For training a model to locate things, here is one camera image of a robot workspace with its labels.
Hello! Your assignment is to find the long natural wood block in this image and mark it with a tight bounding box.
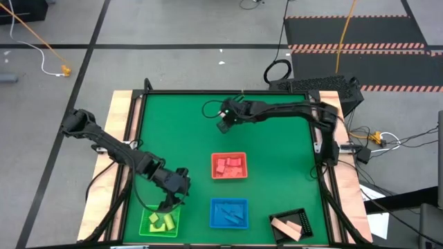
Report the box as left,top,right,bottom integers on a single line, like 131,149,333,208
270,216,302,242

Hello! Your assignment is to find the green table mat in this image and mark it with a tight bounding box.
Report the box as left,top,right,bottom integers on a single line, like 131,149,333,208
123,93,329,245

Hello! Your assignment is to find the dark grey box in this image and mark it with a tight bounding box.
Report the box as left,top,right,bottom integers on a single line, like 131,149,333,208
417,203,443,249

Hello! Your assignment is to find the black box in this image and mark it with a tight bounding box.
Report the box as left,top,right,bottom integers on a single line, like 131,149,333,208
0,0,48,26

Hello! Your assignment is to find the red plastic basket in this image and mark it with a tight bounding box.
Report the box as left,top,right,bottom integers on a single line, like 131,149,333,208
210,151,248,180

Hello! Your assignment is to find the yellow-green cylinder block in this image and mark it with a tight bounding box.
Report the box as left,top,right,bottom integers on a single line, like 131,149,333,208
163,213,177,232

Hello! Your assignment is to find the white floor cable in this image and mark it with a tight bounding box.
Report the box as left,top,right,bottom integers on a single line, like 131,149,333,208
7,0,62,77

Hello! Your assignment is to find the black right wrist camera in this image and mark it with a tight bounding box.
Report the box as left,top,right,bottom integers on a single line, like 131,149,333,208
217,119,232,135

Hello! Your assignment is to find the black coiled floor cable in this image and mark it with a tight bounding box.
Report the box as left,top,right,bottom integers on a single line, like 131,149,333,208
262,0,293,85

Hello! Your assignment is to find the black power adapter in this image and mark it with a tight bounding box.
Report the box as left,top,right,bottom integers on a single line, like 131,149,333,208
356,147,372,165

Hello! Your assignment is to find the green plastic basket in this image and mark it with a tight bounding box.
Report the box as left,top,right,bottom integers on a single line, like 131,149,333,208
138,204,181,238

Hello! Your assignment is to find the white paper sheet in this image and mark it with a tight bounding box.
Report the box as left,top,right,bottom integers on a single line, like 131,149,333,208
359,183,391,240

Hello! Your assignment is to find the black floor beam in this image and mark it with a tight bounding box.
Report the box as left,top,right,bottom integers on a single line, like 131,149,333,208
363,185,439,214

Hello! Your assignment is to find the black hazard-striped floor mat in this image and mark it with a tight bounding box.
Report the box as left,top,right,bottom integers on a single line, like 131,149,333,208
283,15,428,51
289,48,443,93

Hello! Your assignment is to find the black metal table frame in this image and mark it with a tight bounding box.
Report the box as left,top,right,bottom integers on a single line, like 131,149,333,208
78,77,373,249

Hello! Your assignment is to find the yellow floor cable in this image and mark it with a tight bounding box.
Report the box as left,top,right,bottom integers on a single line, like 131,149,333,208
334,0,357,75

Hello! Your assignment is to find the blue plastic basket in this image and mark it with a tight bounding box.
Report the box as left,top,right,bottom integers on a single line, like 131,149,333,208
209,197,249,230

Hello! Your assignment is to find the medium natural wood block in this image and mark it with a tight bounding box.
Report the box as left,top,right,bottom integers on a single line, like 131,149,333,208
287,220,303,234

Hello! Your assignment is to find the black plastic basket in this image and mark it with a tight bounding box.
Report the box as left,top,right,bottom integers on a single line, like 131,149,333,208
269,207,314,244

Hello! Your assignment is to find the black perforated computer case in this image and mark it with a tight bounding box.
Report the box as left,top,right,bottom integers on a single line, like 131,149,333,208
268,74,365,118

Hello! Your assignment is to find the thin black floor cable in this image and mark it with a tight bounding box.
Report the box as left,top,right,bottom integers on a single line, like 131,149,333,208
238,0,264,11

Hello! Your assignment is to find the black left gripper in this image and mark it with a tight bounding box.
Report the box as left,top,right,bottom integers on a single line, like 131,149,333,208
157,169,190,213

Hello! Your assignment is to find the grey upright panel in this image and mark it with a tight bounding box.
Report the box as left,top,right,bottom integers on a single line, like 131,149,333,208
437,109,443,210

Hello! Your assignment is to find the orange floor cable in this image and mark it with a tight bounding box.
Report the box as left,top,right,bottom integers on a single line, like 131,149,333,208
0,2,67,69

